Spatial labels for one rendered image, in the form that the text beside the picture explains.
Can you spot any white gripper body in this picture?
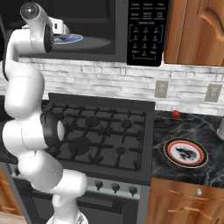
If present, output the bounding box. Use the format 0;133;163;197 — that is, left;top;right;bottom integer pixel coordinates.
57;20;72;38

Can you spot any black microwave oven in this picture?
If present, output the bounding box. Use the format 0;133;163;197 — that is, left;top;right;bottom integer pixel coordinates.
0;0;172;67

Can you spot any blue plate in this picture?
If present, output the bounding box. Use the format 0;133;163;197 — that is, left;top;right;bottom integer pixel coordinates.
53;33;84;45

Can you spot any black gas hob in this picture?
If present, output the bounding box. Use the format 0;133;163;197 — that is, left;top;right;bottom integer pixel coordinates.
39;92;157;187

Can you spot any small red round fruit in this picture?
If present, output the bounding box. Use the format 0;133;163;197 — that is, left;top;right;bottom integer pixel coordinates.
171;109;181;120

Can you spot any black oven knob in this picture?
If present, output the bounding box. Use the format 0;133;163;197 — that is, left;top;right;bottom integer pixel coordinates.
94;179;104;192
110;182;121;194
129;185;138;198

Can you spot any white plate with red rim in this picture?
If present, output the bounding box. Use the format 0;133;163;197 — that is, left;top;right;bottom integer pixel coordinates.
162;137;210;170

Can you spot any wooden base cupboard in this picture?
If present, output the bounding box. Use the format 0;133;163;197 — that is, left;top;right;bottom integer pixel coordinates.
0;164;25;217

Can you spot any wooden drawer front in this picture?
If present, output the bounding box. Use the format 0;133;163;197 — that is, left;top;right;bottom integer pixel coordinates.
149;177;224;207

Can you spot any grey oven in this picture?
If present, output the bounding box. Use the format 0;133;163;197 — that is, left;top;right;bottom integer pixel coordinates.
6;163;151;224

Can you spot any grey wall socket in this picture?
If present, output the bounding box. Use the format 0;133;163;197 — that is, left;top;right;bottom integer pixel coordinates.
154;80;170;100
204;83;223;103

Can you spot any wooden wall cupboard door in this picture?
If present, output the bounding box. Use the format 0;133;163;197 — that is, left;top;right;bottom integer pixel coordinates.
163;0;224;67

